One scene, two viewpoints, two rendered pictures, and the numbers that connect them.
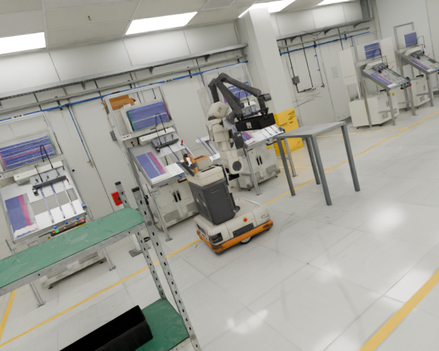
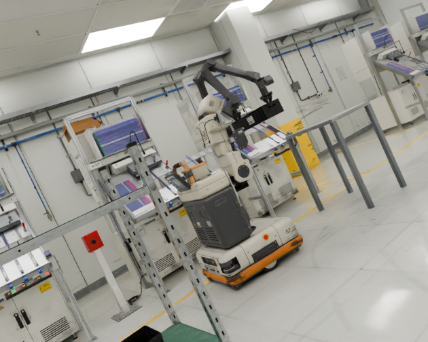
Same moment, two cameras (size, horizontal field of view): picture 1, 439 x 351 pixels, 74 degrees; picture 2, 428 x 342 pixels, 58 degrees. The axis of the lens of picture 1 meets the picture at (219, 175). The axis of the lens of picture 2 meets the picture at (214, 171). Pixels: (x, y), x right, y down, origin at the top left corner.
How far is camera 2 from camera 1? 0.43 m
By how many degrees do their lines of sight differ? 10
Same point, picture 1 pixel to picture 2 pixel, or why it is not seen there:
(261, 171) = (274, 193)
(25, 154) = not seen: outside the picture
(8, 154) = not seen: outside the picture
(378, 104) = (403, 97)
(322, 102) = (334, 110)
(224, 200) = (234, 214)
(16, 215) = not seen: outside the picture
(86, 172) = (43, 228)
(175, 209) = (169, 252)
